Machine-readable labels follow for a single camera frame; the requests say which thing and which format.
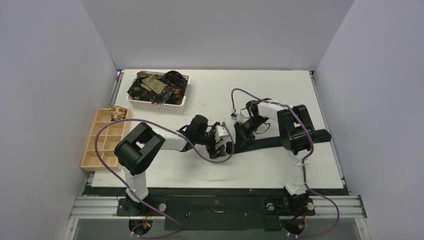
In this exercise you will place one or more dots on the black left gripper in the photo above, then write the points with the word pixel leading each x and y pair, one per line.
pixel 213 152

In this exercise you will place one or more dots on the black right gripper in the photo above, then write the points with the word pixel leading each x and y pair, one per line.
pixel 244 128

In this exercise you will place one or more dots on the blue brown striped tie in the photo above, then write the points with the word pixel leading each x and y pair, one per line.
pixel 242 145

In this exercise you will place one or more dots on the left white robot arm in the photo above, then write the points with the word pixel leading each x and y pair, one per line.
pixel 137 150

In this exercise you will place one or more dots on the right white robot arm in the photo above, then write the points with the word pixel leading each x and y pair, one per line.
pixel 295 134

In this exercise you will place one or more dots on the pile of patterned ties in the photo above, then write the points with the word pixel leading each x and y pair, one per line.
pixel 166 88

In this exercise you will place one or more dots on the white perforated plastic basket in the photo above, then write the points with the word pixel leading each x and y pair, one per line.
pixel 167 108

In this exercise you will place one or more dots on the wooden compartment tray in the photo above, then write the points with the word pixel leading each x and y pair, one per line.
pixel 105 138

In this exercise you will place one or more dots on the rolled floral tie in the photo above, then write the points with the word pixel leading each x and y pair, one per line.
pixel 118 113

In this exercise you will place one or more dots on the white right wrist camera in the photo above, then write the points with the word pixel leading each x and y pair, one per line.
pixel 234 116

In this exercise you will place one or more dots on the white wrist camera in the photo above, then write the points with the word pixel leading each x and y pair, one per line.
pixel 220 132
pixel 234 116

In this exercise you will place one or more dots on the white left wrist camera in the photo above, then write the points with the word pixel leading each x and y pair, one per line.
pixel 220 132

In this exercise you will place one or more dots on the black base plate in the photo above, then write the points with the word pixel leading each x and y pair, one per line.
pixel 273 209

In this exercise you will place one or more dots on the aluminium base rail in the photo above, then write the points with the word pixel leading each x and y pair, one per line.
pixel 105 207

